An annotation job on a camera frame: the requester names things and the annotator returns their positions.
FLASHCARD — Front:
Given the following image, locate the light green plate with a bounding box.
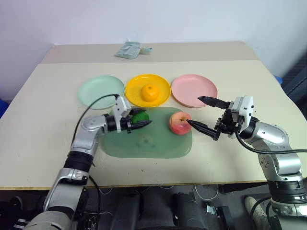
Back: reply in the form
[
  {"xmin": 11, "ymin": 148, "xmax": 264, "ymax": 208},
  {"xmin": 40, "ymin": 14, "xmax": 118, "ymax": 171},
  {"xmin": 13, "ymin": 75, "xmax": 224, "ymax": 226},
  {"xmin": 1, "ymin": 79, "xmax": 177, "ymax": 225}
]
[{"xmin": 77, "ymin": 75, "xmax": 126, "ymax": 110}]

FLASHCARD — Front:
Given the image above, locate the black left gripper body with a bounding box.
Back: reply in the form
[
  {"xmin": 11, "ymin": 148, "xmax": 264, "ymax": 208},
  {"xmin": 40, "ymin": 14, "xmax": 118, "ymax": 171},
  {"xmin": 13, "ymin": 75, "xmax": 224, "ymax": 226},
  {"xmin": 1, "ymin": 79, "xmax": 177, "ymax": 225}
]
[{"xmin": 118, "ymin": 114, "xmax": 133, "ymax": 134}]

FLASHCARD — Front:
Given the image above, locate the pink plate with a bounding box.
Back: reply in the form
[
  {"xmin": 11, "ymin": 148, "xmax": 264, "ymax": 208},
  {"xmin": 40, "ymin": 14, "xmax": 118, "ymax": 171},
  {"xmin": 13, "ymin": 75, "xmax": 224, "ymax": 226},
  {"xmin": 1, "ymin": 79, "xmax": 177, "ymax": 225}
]
[{"xmin": 171, "ymin": 74, "xmax": 219, "ymax": 108}]

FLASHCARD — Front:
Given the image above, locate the dark rounded right leg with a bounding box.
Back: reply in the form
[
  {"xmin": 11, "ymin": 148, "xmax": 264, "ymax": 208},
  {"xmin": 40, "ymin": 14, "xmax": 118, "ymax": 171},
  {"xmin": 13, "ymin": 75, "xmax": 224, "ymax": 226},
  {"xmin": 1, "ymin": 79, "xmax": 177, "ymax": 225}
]
[{"xmin": 171, "ymin": 191, "xmax": 204, "ymax": 230}]

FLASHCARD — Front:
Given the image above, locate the green round fruit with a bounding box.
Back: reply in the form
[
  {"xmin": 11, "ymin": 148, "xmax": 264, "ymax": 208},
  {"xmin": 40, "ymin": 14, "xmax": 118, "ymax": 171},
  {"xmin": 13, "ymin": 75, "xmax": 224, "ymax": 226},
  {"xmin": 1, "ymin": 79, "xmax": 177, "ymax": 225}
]
[{"xmin": 130, "ymin": 111, "xmax": 149, "ymax": 124}]

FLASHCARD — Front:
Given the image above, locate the orange mandarin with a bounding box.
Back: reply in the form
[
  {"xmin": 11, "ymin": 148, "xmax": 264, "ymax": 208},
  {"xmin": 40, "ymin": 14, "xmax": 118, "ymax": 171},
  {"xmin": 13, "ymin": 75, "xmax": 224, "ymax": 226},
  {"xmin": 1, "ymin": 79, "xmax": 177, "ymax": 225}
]
[{"xmin": 141, "ymin": 84, "xmax": 160, "ymax": 102}]

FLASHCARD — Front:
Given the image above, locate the dark rounded leg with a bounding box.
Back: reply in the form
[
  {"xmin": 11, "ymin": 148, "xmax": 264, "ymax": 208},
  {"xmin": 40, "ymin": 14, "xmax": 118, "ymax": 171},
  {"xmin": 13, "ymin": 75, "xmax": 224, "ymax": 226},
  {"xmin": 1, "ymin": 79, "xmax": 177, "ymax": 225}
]
[
  {"xmin": 110, "ymin": 190, "xmax": 141, "ymax": 230},
  {"xmin": 171, "ymin": 191, "xmax": 204, "ymax": 230}
]

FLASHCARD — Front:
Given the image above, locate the pale green pouch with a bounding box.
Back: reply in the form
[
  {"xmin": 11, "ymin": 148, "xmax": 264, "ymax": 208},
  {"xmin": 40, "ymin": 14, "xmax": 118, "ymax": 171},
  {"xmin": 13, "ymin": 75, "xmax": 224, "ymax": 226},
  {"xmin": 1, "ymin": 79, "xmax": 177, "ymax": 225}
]
[{"xmin": 114, "ymin": 41, "xmax": 142, "ymax": 59}]

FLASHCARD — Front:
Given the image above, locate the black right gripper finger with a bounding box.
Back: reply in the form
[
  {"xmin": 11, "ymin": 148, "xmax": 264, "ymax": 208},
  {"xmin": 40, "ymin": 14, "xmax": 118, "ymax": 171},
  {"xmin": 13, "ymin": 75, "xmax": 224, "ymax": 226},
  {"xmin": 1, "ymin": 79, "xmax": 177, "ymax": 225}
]
[
  {"xmin": 197, "ymin": 96, "xmax": 227, "ymax": 108},
  {"xmin": 186, "ymin": 119, "xmax": 222, "ymax": 141}
]

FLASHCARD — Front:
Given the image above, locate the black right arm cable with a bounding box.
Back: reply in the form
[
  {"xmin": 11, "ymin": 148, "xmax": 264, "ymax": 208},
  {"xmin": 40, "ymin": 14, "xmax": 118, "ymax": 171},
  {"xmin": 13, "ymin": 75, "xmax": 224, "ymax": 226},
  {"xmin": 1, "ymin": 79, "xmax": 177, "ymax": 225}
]
[{"xmin": 235, "ymin": 130, "xmax": 307, "ymax": 154}]

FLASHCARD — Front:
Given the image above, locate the dark rounded left leg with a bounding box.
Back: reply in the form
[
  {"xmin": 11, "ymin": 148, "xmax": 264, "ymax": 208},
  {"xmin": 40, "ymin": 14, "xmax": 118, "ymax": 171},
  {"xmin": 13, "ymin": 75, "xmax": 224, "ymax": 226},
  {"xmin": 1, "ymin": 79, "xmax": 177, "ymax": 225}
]
[{"xmin": 110, "ymin": 190, "xmax": 141, "ymax": 230}]

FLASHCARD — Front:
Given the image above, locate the red apple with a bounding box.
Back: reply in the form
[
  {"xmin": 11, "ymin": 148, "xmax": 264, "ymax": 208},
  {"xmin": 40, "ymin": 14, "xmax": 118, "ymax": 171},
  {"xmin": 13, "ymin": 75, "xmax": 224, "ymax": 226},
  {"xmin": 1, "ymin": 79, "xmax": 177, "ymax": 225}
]
[{"xmin": 168, "ymin": 111, "xmax": 192, "ymax": 136}]

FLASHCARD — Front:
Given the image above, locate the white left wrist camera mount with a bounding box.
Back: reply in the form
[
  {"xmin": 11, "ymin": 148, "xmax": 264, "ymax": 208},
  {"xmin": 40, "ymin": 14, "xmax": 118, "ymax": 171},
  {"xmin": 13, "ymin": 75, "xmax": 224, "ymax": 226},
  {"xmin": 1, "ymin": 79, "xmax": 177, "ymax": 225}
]
[{"xmin": 113, "ymin": 96, "xmax": 132, "ymax": 133}]

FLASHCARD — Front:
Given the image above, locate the white cable under table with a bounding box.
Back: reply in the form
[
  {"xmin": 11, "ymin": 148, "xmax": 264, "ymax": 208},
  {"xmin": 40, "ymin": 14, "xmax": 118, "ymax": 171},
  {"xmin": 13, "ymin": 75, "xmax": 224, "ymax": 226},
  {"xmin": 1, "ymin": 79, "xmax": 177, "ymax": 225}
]
[{"xmin": 193, "ymin": 184, "xmax": 219, "ymax": 201}]

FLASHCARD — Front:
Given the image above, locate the yellow plate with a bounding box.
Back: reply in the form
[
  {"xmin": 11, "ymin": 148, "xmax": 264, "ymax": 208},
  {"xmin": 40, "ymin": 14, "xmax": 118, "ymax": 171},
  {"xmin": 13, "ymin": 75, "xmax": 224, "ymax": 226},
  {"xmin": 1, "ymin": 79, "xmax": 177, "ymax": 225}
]
[{"xmin": 125, "ymin": 74, "xmax": 171, "ymax": 107}]

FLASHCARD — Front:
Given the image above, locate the green translucent tray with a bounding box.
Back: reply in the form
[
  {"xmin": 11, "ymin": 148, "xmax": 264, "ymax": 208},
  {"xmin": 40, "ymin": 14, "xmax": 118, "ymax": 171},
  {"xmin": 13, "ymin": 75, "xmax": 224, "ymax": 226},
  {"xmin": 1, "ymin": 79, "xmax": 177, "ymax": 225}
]
[{"xmin": 99, "ymin": 106, "xmax": 194, "ymax": 159}]

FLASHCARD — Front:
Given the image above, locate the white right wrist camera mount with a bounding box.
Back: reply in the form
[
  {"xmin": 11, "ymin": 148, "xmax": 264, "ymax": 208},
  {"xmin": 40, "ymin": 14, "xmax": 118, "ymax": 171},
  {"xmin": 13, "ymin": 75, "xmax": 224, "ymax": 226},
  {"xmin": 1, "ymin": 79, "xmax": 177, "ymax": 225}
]
[{"xmin": 227, "ymin": 95, "xmax": 254, "ymax": 139}]

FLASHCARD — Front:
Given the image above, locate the white power strip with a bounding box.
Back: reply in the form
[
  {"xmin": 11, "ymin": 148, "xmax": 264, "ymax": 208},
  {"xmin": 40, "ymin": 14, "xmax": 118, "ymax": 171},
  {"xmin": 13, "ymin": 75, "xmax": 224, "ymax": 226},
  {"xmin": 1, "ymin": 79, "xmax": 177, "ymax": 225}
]
[{"xmin": 244, "ymin": 195, "xmax": 272, "ymax": 230}]

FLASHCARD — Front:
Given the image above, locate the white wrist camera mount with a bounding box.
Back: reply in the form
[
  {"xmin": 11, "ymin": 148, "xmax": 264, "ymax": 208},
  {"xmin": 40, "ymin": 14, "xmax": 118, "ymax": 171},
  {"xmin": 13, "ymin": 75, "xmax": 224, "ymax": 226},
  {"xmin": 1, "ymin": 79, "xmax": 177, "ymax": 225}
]
[
  {"xmin": 227, "ymin": 95, "xmax": 254, "ymax": 139},
  {"xmin": 113, "ymin": 96, "xmax": 132, "ymax": 133}
]

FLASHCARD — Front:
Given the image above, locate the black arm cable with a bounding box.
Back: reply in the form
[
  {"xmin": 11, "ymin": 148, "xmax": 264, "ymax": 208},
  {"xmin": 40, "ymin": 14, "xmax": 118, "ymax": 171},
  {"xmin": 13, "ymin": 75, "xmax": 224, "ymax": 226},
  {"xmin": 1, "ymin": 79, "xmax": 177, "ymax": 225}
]
[
  {"xmin": 77, "ymin": 94, "xmax": 119, "ymax": 135},
  {"xmin": 235, "ymin": 130, "xmax": 307, "ymax": 154}
]

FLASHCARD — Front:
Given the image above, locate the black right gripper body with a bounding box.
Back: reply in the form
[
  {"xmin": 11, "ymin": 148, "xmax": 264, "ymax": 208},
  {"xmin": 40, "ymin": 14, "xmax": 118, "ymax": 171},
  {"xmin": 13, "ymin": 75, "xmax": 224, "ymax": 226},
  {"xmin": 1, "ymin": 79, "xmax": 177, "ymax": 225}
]
[{"xmin": 213, "ymin": 101, "xmax": 241, "ymax": 136}]

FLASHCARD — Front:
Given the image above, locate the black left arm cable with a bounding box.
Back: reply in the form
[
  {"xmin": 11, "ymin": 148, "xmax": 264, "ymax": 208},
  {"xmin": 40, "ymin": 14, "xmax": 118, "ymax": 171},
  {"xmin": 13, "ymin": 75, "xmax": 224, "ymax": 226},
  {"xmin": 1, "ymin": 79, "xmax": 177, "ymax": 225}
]
[{"xmin": 77, "ymin": 94, "xmax": 119, "ymax": 135}]

